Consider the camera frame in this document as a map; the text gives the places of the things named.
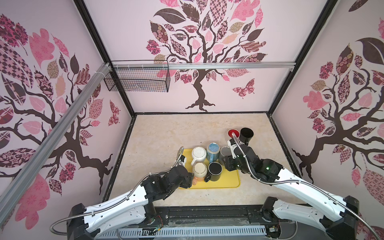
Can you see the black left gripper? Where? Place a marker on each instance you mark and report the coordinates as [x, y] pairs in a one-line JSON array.
[[187, 182]]

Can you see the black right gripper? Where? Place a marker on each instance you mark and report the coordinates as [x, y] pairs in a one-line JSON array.
[[227, 160]]

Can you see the cream and peach mug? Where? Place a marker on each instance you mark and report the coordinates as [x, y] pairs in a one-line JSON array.
[[200, 171]]

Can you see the small white mug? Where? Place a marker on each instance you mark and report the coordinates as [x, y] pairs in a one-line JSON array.
[[233, 137]]

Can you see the grey mug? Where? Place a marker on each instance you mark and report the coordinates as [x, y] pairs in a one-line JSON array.
[[225, 152]]

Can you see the white ribbed mug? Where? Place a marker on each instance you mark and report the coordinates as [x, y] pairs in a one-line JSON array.
[[199, 155]]

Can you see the black mug white rim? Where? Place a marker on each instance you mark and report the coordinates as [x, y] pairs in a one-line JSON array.
[[214, 172]]

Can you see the light blue butterfly mug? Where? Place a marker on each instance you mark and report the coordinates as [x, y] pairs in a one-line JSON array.
[[213, 152]]

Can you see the yellow plastic tray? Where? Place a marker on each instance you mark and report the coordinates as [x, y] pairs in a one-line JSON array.
[[227, 179]]

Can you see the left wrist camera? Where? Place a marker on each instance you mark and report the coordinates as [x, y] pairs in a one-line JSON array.
[[182, 161]]

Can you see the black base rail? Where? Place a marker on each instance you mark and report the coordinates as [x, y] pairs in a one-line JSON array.
[[252, 214]]

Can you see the white slotted cable duct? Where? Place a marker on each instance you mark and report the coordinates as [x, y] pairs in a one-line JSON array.
[[184, 232]]

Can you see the black wire basket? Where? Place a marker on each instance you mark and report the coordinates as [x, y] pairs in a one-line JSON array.
[[139, 76]]

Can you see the silver rail back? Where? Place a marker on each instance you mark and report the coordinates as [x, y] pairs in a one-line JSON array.
[[203, 66]]

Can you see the silver rail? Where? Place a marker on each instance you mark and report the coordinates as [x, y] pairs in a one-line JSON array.
[[203, 66], [22, 181]]

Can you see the silver rail left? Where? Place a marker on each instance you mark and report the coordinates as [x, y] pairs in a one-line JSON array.
[[22, 181]]

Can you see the black right corner post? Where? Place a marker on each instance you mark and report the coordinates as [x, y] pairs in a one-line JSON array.
[[304, 52]]

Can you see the black corner frame post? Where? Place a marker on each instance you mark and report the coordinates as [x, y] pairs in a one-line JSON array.
[[91, 27]]

